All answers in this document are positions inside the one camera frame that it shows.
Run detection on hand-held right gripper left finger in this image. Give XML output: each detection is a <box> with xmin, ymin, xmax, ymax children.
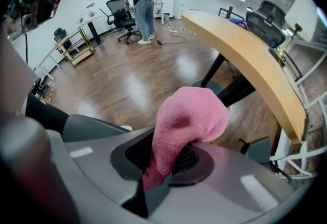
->
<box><xmin>47</xmin><ymin>127</ymin><xmax>154</xmax><ymax>224</ymax></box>

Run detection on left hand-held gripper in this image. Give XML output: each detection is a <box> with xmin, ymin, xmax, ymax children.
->
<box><xmin>5</xmin><ymin>0</ymin><xmax>70</xmax><ymax>39</ymax></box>

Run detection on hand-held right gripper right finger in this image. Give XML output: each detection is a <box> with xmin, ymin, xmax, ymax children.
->
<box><xmin>148</xmin><ymin>143</ymin><xmax>297</xmax><ymax>224</ymax></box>

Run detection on pink cloth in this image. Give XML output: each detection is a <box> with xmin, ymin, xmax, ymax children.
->
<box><xmin>142</xmin><ymin>86</ymin><xmax>230</xmax><ymax>192</ymax></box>

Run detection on blue cloth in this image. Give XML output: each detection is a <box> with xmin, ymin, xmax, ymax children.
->
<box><xmin>228</xmin><ymin>18</ymin><xmax>250</xmax><ymax>31</ymax></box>

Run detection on black mesh office chair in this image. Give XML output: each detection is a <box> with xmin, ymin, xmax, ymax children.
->
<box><xmin>99</xmin><ymin>0</ymin><xmax>143</xmax><ymax>45</ymax></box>
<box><xmin>245</xmin><ymin>0</ymin><xmax>287</xmax><ymax>49</ymax></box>
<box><xmin>53</xmin><ymin>28</ymin><xmax>72</xmax><ymax>54</ymax></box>

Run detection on black folding chair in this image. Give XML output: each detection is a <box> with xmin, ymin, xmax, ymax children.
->
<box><xmin>239</xmin><ymin>137</ymin><xmax>292</xmax><ymax>180</ymax></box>

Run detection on desk with black legs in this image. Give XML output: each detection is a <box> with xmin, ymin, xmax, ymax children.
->
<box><xmin>76</xmin><ymin>2</ymin><xmax>104</xmax><ymax>45</ymax></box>

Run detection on gold metal rack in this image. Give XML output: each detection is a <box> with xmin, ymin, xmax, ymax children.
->
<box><xmin>55</xmin><ymin>28</ymin><xmax>96</xmax><ymax>67</ymax></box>

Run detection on person's black trousers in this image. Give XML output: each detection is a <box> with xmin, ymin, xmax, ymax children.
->
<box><xmin>25</xmin><ymin>91</ymin><xmax>71</xmax><ymax>135</ymax></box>

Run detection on person's beige shirt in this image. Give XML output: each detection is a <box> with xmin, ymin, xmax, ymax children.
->
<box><xmin>0</xmin><ymin>26</ymin><xmax>39</xmax><ymax>119</ymax></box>

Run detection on round wooden table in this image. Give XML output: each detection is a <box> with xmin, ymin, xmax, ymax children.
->
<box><xmin>181</xmin><ymin>10</ymin><xmax>307</xmax><ymax>145</ymax></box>

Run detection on white water dispenser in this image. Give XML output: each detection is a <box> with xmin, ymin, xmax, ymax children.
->
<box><xmin>173</xmin><ymin>0</ymin><xmax>185</xmax><ymax>19</ymax></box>

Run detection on black stair railing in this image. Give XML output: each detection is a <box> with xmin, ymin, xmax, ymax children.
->
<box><xmin>218</xmin><ymin>6</ymin><xmax>246</xmax><ymax>20</ymax></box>

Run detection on white-shade brass table lamp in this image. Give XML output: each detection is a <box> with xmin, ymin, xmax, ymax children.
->
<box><xmin>268</xmin><ymin>0</ymin><xmax>320</xmax><ymax>65</ymax></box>

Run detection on black lamp cord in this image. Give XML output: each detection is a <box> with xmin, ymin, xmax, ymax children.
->
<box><xmin>279</xmin><ymin>61</ymin><xmax>307</xmax><ymax>113</ymax></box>

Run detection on black floor cable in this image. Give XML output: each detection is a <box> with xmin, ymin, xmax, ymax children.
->
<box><xmin>154</xmin><ymin>32</ymin><xmax>187</xmax><ymax>46</ymax></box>

